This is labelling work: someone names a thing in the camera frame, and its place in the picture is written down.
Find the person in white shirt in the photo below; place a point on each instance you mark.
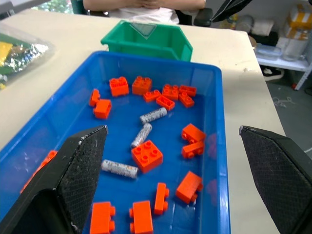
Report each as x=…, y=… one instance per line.
x=151, y=12

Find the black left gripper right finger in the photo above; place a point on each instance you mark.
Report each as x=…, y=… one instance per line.
x=280, y=175

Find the clear plastic bag with packets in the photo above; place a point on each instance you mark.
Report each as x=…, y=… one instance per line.
x=22, y=56

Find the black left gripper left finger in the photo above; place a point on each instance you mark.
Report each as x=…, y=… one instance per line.
x=61, y=185

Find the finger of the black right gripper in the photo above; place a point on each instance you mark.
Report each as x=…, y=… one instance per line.
x=226, y=11

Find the blue plastic tray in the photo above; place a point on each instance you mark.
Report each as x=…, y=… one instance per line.
x=170, y=170

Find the red 1x2 toy brick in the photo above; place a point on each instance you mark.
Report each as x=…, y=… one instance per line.
x=152, y=95

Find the clear plastic food container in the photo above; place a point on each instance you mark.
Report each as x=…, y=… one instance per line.
x=268, y=51

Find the yellow and white striped part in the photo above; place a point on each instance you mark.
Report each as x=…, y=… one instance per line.
x=298, y=22

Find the clear glass jar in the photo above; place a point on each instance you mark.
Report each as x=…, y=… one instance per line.
x=295, y=48

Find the white metal shelf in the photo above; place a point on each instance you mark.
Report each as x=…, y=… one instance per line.
x=287, y=65

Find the green plastic bin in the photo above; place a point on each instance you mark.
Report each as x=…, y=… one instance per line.
x=168, y=41

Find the black and white shoe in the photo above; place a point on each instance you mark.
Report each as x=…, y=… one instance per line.
x=273, y=74

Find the silver printed battery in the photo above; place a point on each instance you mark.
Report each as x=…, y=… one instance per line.
x=119, y=169
x=153, y=115
x=142, y=135

